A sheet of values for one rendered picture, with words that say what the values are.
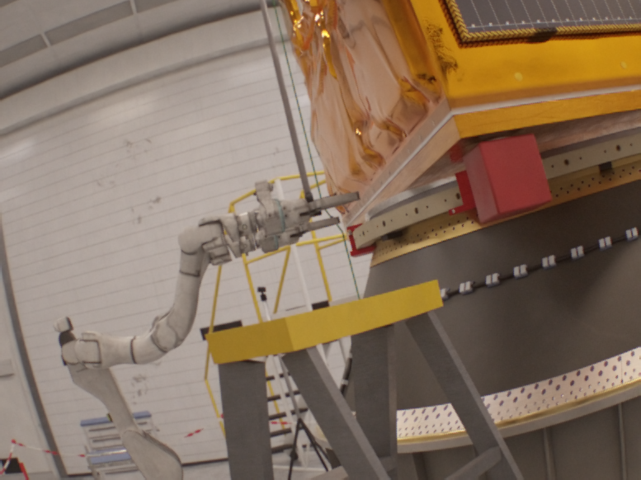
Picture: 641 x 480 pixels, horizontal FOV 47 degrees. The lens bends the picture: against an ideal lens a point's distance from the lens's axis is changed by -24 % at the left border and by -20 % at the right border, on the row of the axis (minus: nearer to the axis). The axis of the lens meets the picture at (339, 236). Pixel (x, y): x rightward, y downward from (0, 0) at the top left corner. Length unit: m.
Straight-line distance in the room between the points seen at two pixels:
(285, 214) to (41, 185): 8.22
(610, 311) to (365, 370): 0.60
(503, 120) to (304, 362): 0.70
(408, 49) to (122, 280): 8.44
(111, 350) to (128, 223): 7.61
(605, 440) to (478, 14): 0.96
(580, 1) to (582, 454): 1.03
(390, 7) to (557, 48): 0.37
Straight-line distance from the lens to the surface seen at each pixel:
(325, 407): 1.18
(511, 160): 1.68
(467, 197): 2.06
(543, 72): 1.75
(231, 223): 2.28
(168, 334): 2.37
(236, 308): 9.88
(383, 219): 2.33
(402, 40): 1.73
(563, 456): 1.83
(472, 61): 1.70
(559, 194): 2.00
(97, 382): 2.68
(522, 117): 1.70
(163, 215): 9.99
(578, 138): 2.01
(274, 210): 2.27
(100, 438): 6.93
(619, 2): 1.88
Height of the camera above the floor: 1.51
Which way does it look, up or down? 4 degrees up
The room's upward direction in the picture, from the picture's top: 14 degrees counter-clockwise
